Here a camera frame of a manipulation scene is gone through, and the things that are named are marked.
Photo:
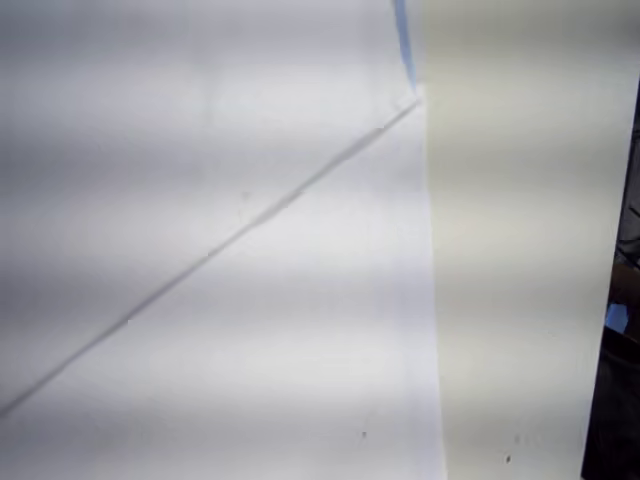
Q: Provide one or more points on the white paper sheet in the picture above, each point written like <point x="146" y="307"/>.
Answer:
<point x="150" y="125"/>

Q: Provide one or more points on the blue tape piece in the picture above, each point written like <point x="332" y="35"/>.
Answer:
<point x="406" y="45"/>

